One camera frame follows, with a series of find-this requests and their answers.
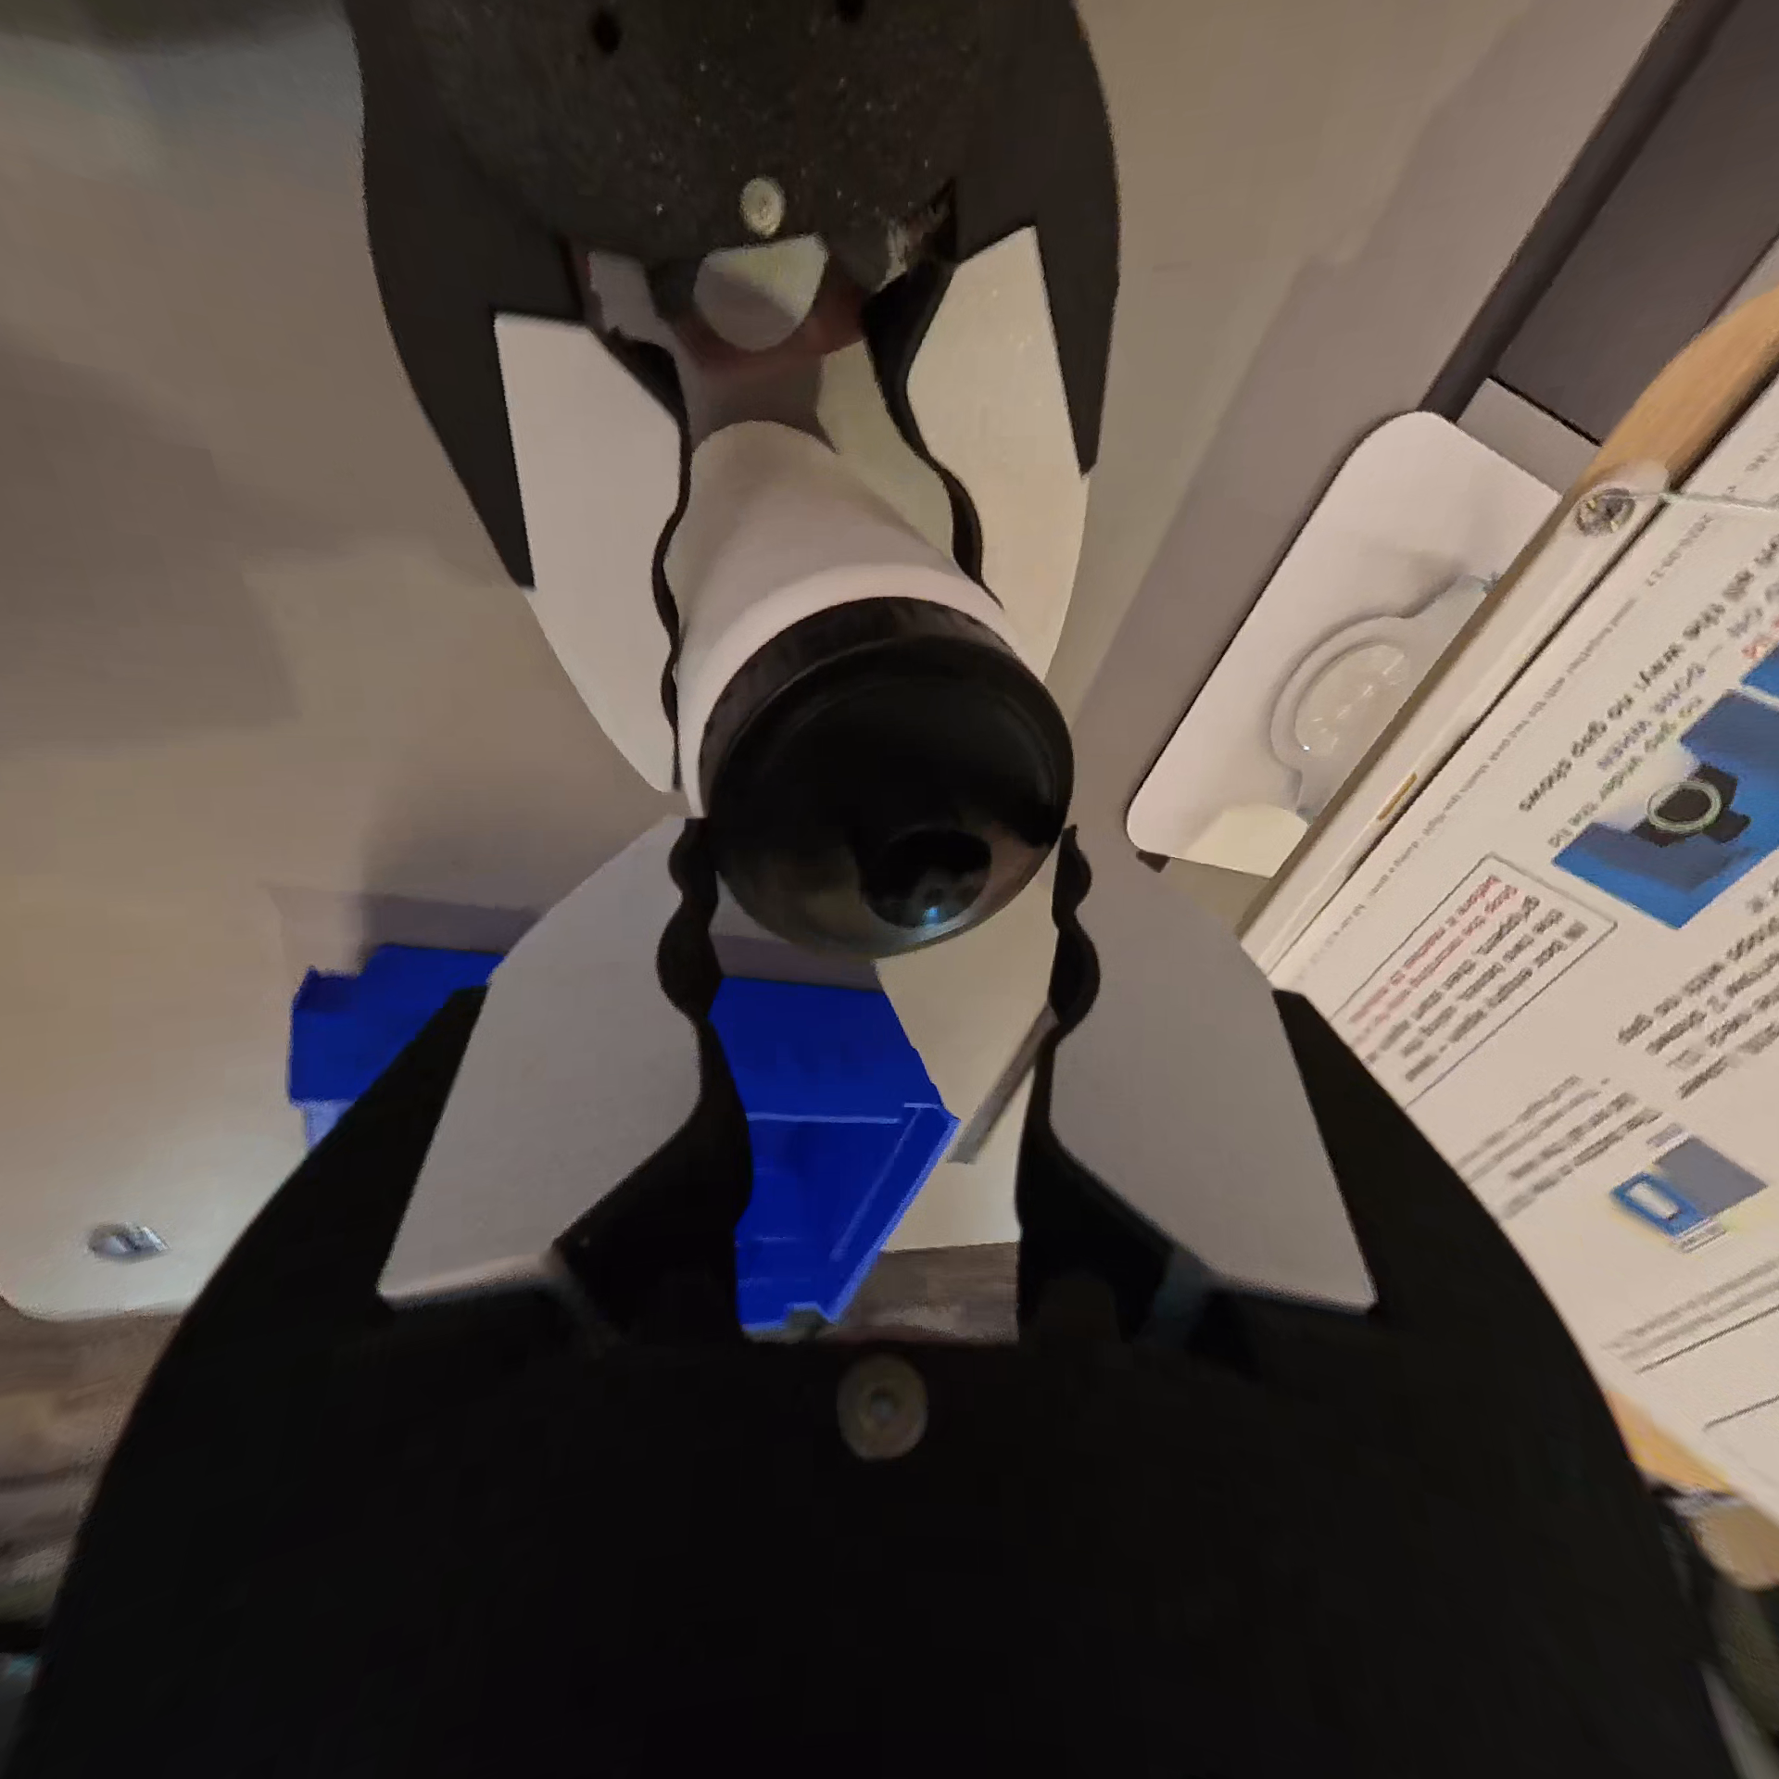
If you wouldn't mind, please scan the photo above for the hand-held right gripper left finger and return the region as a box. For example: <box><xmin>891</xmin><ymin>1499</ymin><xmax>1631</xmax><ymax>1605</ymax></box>
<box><xmin>379</xmin><ymin>818</ymin><xmax>759</xmax><ymax>1341</ymax></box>

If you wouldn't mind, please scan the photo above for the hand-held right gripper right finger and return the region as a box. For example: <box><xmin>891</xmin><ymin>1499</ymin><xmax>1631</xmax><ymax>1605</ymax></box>
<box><xmin>1015</xmin><ymin>828</ymin><xmax>1380</xmax><ymax>1341</ymax></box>

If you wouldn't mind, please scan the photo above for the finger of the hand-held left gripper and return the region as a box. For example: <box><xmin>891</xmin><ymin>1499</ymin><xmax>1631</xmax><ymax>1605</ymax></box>
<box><xmin>862</xmin><ymin>228</ymin><xmax>1092</xmax><ymax>684</ymax></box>
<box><xmin>492</xmin><ymin>285</ymin><xmax>693</xmax><ymax>798</ymax></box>

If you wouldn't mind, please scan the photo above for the white plastic bottle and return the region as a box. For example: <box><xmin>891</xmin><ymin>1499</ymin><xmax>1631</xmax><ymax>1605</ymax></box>
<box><xmin>663</xmin><ymin>416</ymin><xmax>1037</xmax><ymax>815</ymax></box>

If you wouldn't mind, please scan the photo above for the blue plastic bin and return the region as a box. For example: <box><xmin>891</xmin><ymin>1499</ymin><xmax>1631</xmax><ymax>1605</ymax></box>
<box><xmin>287</xmin><ymin>945</ymin><xmax>961</xmax><ymax>1334</ymax></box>

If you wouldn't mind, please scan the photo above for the black bottle lid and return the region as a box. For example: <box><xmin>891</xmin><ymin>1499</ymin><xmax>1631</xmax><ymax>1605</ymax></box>
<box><xmin>696</xmin><ymin>596</ymin><xmax>1074</xmax><ymax>964</ymax></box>

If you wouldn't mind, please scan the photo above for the person's left hand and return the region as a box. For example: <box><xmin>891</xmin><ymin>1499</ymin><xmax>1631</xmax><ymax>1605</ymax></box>
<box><xmin>669</xmin><ymin>285</ymin><xmax>872</xmax><ymax>428</ymax></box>

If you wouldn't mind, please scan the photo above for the printed instruction sheet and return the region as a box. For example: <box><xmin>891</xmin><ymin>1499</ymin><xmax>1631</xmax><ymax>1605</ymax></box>
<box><xmin>1243</xmin><ymin>405</ymin><xmax>1779</xmax><ymax>1489</ymax></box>

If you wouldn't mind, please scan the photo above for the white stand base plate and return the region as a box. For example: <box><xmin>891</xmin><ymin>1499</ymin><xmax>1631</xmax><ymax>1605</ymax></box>
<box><xmin>1124</xmin><ymin>410</ymin><xmax>1567</xmax><ymax>877</ymax></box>

